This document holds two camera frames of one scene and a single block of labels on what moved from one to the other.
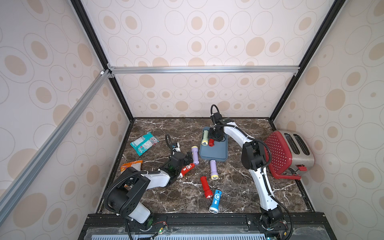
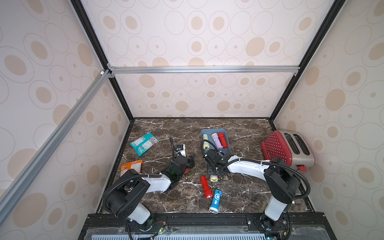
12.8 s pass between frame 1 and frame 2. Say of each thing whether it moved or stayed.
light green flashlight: moved
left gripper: stayed
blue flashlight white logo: stayed
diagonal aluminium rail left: stayed
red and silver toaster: stayed
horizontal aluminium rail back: stayed
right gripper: moved
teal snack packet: stayed
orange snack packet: stayed
